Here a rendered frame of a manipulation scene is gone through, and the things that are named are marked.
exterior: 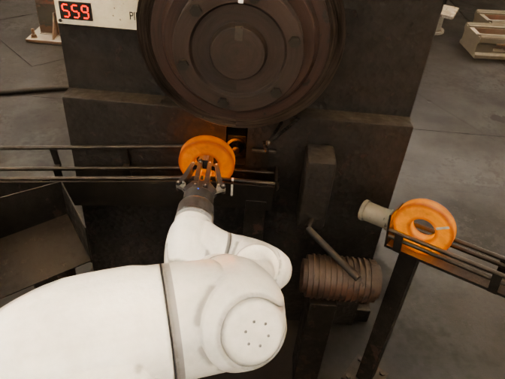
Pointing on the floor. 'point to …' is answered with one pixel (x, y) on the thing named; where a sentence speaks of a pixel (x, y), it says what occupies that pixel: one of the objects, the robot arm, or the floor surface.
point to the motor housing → (328, 304)
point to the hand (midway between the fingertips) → (207, 156)
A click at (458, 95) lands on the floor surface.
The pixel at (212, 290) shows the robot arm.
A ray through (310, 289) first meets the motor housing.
